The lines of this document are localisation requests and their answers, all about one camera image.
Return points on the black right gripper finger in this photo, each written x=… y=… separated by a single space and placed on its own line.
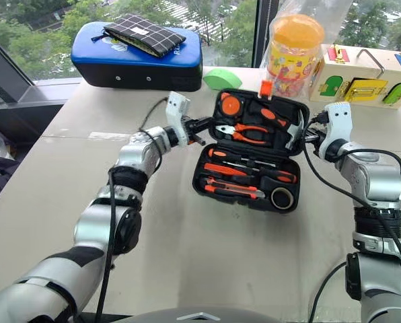
x=306 y=134

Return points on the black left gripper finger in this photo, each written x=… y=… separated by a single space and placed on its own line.
x=205 y=122
x=198 y=139

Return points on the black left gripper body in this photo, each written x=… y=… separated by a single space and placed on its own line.
x=191 y=129

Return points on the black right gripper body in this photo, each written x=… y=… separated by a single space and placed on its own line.
x=316 y=133

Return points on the orange tester pen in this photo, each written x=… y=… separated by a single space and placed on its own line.
x=224 y=169

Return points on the black plastic tool case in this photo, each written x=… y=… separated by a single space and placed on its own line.
x=247 y=149

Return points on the orange black utility knife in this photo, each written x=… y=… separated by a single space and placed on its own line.
x=230 y=189

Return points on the black tape roll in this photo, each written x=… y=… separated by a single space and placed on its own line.
x=274 y=198

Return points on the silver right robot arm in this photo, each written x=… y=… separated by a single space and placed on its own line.
x=378 y=181

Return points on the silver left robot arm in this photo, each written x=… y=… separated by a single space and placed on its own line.
x=96 y=222

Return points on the orange plastic block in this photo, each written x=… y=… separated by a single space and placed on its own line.
x=266 y=90

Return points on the orange black tape measure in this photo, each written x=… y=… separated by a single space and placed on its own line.
x=230 y=105

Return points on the green foam block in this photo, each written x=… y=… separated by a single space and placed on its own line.
x=220 y=79

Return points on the wooden latch puzzle box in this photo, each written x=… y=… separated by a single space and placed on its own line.
x=355 y=67

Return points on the clear jar with orange lid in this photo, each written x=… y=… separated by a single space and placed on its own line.
x=294 y=57

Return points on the blue black padded case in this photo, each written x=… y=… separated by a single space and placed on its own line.
x=133 y=70

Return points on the black grid pattern pouch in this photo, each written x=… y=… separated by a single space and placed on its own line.
x=146 y=33

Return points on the black cloth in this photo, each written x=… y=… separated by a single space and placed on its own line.
x=5 y=171

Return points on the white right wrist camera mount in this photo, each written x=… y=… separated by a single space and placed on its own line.
x=336 y=124

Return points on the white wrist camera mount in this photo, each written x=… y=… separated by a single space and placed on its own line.
x=336 y=124
x=175 y=111

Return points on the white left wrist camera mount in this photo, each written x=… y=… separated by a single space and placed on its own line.
x=175 y=111

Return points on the dark vertical window post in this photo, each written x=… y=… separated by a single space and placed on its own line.
x=264 y=30

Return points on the dark slanted window frame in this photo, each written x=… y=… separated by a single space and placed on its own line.
x=5 y=67

